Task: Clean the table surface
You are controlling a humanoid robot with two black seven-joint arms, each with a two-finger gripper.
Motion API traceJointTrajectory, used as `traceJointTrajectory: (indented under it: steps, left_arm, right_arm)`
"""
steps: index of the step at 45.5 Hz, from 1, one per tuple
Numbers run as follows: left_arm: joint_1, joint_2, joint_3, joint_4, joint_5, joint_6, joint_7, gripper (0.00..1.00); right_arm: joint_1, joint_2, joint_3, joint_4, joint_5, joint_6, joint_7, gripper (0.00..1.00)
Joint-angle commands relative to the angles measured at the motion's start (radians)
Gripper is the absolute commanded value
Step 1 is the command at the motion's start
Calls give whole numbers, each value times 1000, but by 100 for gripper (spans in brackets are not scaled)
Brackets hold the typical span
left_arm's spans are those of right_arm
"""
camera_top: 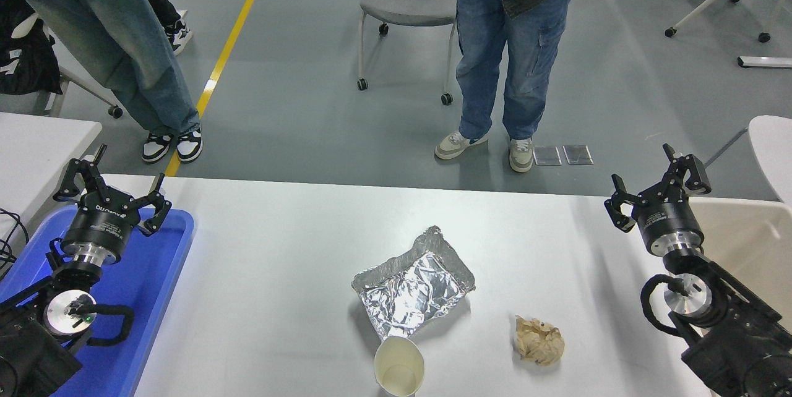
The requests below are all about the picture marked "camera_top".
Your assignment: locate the grey chair with castors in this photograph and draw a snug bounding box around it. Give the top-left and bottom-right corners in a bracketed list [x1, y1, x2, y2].
[357, 0, 458, 106]

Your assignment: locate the large pale bin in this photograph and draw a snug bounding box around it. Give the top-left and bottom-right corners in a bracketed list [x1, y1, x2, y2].
[687, 197, 792, 330]

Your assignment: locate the white side table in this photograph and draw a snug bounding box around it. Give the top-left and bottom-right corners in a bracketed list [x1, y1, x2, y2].
[0, 112, 103, 243]

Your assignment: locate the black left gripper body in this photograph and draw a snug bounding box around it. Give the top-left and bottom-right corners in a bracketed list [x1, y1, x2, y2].
[62, 193, 138, 252]

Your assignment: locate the white round table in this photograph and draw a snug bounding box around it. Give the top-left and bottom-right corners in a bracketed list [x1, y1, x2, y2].
[747, 115, 792, 205]

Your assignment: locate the white chair with castors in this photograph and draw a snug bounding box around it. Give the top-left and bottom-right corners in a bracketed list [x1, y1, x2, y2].
[11, 11, 124, 119]

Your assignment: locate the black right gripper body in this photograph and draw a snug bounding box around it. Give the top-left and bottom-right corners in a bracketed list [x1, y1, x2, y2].
[631, 190, 705, 248]

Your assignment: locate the person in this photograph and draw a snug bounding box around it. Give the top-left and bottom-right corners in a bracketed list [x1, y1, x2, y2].
[0, 0, 204, 164]
[135, 0, 193, 56]
[434, 0, 604, 173]

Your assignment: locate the blue plastic tray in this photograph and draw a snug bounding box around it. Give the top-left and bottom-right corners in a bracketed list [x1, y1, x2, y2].
[0, 207, 196, 397]

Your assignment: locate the black cable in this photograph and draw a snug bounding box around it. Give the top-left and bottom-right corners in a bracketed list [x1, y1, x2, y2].
[0, 208, 30, 277]

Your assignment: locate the white floor bar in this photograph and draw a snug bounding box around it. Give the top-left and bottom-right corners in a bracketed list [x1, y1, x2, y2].
[736, 56, 792, 69]

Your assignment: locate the black bag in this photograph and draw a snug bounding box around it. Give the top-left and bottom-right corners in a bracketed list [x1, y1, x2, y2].
[0, 0, 62, 96]

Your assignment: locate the white paper cup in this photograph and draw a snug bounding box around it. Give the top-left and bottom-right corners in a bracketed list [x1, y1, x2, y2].
[374, 336, 426, 397]

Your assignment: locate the tan paper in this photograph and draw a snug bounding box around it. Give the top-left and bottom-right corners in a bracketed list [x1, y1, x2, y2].
[514, 315, 566, 366]

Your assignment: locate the foil tray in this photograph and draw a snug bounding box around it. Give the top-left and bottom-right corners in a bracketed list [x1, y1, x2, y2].
[351, 225, 476, 354]

